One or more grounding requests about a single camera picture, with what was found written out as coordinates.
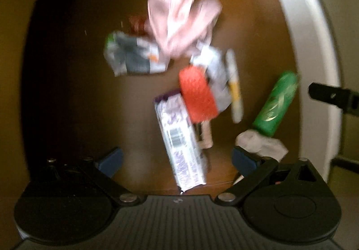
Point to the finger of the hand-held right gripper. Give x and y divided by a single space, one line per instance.
333 97

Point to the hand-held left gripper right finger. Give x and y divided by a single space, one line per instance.
244 161

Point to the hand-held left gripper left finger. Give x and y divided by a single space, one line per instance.
111 159

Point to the white grey green wrapper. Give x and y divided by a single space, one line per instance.
131 55

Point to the crumpled white tissue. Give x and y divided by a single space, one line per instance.
260 145

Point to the small beige bottle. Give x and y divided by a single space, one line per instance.
207 135

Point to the green plastic bottle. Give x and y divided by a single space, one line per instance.
276 104

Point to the white curved furniture edge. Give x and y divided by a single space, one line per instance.
314 42

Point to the white purple carton box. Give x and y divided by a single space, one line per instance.
179 138

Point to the white yellow tube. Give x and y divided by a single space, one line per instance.
235 87

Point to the red textured packet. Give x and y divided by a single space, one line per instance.
197 93

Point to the crumpled silver wrapper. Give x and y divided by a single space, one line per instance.
217 73

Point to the dark red snack packet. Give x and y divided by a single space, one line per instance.
137 24

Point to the pink cloth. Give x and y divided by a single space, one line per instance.
179 20

